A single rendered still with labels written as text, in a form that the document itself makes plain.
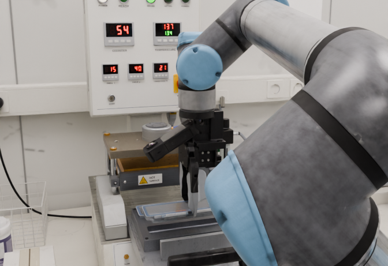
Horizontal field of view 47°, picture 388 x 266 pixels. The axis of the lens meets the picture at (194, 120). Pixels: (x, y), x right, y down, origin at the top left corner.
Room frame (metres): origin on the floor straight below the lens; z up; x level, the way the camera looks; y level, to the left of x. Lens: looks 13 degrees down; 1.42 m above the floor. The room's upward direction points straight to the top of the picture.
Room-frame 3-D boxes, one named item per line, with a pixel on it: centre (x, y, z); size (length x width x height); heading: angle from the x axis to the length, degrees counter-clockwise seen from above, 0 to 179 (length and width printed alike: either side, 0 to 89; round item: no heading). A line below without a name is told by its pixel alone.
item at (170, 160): (1.17, 0.09, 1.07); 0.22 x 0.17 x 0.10; 106
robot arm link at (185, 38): (0.88, -0.01, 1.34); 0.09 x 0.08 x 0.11; 1
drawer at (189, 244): (0.87, 0.01, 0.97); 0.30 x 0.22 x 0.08; 16
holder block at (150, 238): (0.92, 0.03, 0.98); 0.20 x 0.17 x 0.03; 106
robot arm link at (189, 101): (0.89, 0.00, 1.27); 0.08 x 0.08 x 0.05
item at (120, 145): (1.20, 0.09, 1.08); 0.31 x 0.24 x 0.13; 106
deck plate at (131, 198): (1.20, 0.11, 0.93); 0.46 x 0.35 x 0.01; 16
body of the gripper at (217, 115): (0.89, -0.01, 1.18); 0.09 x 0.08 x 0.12; 106
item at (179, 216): (0.88, 0.01, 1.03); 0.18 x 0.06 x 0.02; 106
